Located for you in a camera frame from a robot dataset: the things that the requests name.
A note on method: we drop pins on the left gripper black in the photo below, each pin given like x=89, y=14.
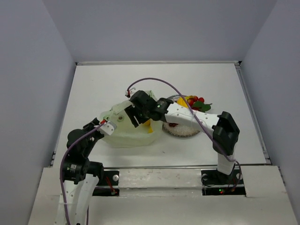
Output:
x=94, y=123

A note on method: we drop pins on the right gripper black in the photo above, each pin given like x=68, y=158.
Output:
x=131, y=110

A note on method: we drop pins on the yellow fake corn piece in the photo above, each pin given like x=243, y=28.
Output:
x=147, y=124

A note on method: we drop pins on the light green plastic bag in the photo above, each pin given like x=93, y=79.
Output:
x=126, y=135

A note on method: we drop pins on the red fake grape bunch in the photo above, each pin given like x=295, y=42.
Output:
x=172, y=124

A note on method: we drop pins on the yellow fake banana bunch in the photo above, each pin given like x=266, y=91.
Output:
x=186, y=101

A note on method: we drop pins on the red fake cherry bunch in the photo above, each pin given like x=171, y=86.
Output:
x=198, y=103

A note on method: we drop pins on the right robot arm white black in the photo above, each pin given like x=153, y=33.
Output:
x=221, y=129

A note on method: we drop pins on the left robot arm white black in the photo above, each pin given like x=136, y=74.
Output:
x=78, y=175

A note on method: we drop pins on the speckled grey round plate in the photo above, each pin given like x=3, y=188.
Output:
x=180, y=130

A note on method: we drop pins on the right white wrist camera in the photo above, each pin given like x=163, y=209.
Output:
x=130, y=92

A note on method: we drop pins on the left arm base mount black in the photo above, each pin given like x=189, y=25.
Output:
x=109, y=185

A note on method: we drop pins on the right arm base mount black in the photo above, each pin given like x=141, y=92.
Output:
x=218, y=184

